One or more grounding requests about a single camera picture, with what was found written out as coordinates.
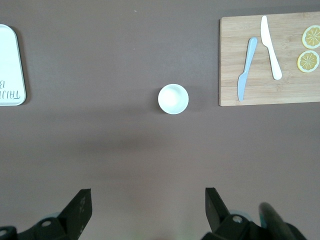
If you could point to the wooden cutting board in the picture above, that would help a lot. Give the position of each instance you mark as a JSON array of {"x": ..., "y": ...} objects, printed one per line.
[{"x": 282, "y": 90}]

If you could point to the white paper cup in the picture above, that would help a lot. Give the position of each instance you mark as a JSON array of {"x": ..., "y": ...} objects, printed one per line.
[{"x": 173, "y": 99}]

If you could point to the yellow lemon slice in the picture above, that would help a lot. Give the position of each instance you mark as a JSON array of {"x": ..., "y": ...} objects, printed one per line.
[
  {"x": 312, "y": 37},
  {"x": 308, "y": 61}
]

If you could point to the white tray with bear print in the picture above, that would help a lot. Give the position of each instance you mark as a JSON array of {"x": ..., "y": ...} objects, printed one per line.
[{"x": 10, "y": 65}]

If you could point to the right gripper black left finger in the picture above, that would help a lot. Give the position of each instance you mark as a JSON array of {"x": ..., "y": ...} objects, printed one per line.
[{"x": 75, "y": 215}]

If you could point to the brown table cover sheet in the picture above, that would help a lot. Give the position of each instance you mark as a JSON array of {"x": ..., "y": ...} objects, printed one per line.
[{"x": 100, "y": 62}]

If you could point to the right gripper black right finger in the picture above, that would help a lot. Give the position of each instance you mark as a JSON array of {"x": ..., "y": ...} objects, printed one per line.
[{"x": 220, "y": 220}]

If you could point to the white plastic knife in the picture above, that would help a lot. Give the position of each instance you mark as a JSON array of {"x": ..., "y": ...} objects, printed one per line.
[{"x": 268, "y": 45}]

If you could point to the grey-blue plastic knife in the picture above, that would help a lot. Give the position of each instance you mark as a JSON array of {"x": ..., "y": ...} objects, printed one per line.
[{"x": 246, "y": 72}]

